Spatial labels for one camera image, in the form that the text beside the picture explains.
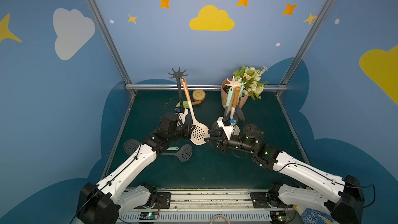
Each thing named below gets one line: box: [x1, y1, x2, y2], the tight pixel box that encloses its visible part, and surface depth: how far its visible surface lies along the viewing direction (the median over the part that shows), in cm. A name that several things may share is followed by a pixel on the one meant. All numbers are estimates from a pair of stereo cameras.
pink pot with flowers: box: [220, 65, 269, 109], surface depth 92 cm
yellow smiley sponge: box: [192, 89, 206, 102], surface depth 120 cm
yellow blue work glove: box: [301, 207, 335, 224], surface depth 70 cm
